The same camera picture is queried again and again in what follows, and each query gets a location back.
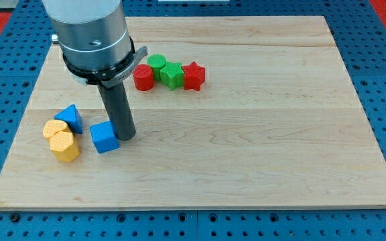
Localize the black clamp ring with lever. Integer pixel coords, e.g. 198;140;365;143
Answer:
62;37;149;89

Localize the yellow hexagon block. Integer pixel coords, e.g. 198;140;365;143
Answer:
49;131;80;163

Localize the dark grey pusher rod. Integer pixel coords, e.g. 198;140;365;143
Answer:
98;82;136;141

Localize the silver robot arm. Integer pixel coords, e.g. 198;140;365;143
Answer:
42;0;133;70

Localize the green cylinder block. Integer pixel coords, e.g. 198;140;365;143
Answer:
147;54;166;81

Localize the blue cube block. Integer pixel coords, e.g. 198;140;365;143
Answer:
90;121;119;153

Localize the yellow cylinder block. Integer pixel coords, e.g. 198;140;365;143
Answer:
42;119;71;141

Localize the green star block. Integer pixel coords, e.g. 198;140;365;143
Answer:
160;62;184;90

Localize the red cylinder block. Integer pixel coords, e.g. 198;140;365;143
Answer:
133;64;154;91

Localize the light wooden board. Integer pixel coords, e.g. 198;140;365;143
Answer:
0;16;386;212

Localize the blue triangle block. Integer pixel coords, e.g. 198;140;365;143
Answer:
54;104;83;134

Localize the red star block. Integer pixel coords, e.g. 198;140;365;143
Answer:
182;62;206;91

